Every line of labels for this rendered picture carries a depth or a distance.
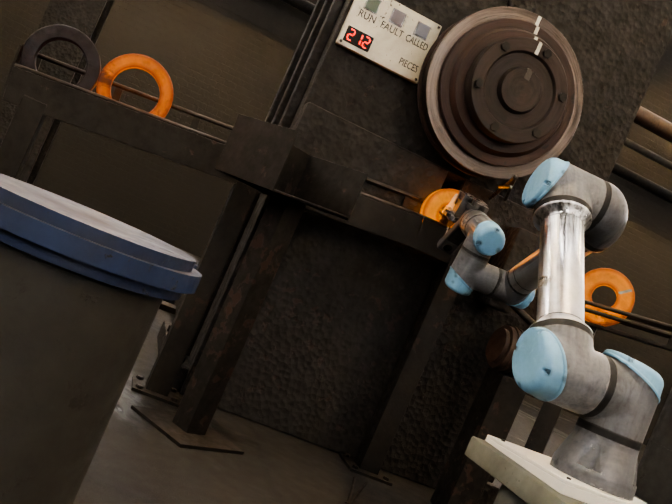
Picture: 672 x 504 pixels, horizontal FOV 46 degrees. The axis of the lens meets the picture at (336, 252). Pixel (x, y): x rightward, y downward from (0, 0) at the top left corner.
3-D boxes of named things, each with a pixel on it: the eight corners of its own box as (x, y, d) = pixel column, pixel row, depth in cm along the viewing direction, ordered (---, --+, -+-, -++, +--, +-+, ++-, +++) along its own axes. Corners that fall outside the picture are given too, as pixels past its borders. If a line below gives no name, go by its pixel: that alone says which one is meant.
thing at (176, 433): (110, 404, 180) (238, 113, 181) (195, 417, 200) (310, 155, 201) (160, 445, 167) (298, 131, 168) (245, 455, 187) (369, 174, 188)
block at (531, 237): (471, 299, 234) (504, 224, 234) (494, 309, 236) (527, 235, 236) (486, 304, 223) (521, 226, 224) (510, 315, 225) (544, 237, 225)
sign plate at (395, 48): (334, 43, 223) (360, -16, 223) (415, 84, 230) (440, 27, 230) (336, 42, 221) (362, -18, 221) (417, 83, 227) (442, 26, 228)
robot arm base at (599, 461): (650, 509, 138) (670, 455, 138) (578, 482, 134) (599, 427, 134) (600, 480, 152) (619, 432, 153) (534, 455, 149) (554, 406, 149)
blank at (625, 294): (582, 331, 219) (582, 330, 216) (568, 277, 223) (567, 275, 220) (640, 318, 215) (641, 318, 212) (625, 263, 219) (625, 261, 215)
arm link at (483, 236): (468, 252, 190) (485, 220, 188) (456, 238, 201) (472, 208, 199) (496, 264, 192) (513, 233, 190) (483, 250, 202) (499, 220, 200)
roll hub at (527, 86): (447, 116, 213) (489, 21, 213) (534, 161, 220) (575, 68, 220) (455, 115, 207) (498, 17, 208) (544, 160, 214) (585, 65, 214)
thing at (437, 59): (391, 136, 220) (459, -19, 221) (532, 205, 232) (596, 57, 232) (398, 134, 214) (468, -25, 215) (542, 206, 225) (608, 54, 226)
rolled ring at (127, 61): (115, 139, 199) (115, 140, 202) (184, 113, 202) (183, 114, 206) (84, 68, 196) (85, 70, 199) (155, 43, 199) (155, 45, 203)
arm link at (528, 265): (655, 191, 168) (521, 283, 208) (612, 170, 166) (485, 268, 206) (655, 236, 162) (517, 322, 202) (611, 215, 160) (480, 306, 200)
